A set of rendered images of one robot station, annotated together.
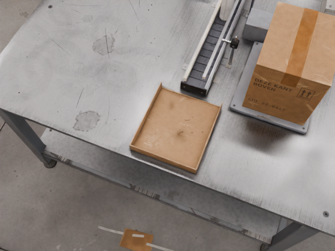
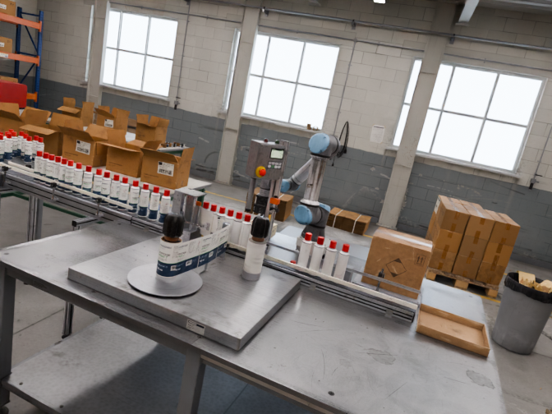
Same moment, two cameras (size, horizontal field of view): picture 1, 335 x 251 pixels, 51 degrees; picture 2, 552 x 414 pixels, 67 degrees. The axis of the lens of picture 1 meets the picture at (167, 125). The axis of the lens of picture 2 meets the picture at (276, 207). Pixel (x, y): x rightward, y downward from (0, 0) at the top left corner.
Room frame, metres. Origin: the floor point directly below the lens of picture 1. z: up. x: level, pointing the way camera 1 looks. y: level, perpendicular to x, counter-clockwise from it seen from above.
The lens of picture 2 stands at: (1.66, 1.69, 1.68)
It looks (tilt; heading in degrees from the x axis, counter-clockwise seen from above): 14 degrees down; 266
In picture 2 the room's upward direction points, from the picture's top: 12 degrees clockwise
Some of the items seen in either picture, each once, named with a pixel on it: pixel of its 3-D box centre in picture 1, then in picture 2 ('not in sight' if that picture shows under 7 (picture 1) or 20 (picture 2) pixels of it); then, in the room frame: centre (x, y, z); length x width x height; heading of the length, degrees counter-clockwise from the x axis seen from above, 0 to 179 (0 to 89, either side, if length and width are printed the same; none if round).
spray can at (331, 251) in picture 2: not in sight; (328, 259); (1.19, -0.29, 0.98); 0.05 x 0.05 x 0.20
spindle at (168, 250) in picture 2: not in sight; (170, 246); (1.93, 0.04, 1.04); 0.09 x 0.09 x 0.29
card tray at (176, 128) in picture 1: (177, 125); (451, 328); (0.62, -0.04, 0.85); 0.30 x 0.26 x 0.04; 156
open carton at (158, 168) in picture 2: not in sight; (167, 163); (2.42, -2.14, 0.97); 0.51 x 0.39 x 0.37; 76
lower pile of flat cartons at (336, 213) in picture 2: not in sight; (347, 220); (0.00, -4.79, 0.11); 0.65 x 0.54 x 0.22; 157
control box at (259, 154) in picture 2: not in sight; (265, 160); (1.59, -0.56, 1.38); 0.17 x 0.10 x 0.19; 31
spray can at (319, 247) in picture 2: not in sight; (316, 255); (1.25, -0.31, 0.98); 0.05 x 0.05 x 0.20
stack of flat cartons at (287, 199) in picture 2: not in sight; (269, 204); (1.29, -4.72, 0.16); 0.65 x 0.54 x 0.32; 165
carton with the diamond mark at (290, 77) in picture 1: (290, 64); (397, 260); (0.78, -0.46, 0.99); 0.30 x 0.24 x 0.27; 157
